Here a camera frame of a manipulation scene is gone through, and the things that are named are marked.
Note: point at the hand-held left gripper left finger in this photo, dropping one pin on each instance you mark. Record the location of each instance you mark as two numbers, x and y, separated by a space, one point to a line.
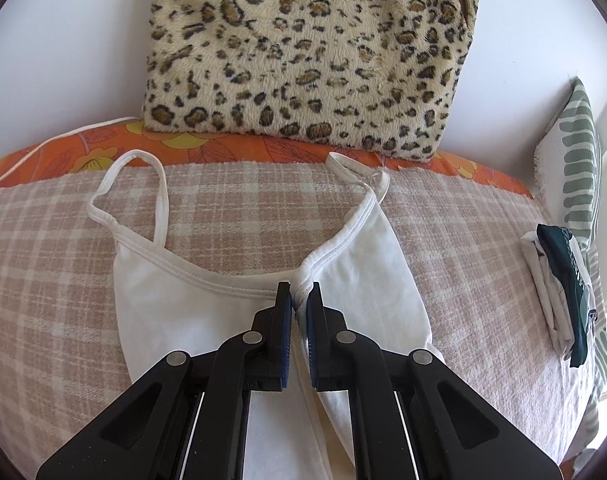
285 340

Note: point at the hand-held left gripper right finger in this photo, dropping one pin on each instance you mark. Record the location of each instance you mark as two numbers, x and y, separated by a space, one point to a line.
313 345

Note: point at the white camisole top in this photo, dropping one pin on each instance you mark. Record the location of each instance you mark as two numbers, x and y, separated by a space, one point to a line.
183 310

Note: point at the white printed folded garment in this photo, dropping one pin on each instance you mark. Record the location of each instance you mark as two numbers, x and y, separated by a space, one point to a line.
539 280

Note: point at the pink plaid blanket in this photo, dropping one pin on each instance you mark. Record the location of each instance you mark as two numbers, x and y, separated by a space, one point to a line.
58 260

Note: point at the orange floral bed sheet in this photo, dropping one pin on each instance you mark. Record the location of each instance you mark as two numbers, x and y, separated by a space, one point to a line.
108 146

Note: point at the dark green folded garment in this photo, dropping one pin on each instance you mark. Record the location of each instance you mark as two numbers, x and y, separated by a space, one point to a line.
566 265

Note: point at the leopard print plush pillow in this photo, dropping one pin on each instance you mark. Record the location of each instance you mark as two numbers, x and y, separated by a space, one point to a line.
283 60

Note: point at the green leaf print pillow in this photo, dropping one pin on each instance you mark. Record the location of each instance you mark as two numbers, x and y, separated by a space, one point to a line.
576 160
601 345

